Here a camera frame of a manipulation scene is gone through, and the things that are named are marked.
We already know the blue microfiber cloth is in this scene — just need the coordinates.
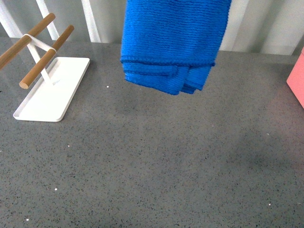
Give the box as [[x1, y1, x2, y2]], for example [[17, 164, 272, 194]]
[[121, 0, 231, 95]]

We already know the white towel rack stand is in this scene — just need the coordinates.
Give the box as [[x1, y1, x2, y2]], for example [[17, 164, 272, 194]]
[[0, 13, 90, 122]]

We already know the pink box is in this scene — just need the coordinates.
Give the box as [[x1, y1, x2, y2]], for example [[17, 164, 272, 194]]
[[286, 49, 304, 107]]

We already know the white pleated curtain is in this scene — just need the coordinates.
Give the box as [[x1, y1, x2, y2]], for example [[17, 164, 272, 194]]
[[0, 0, 304, 56]]

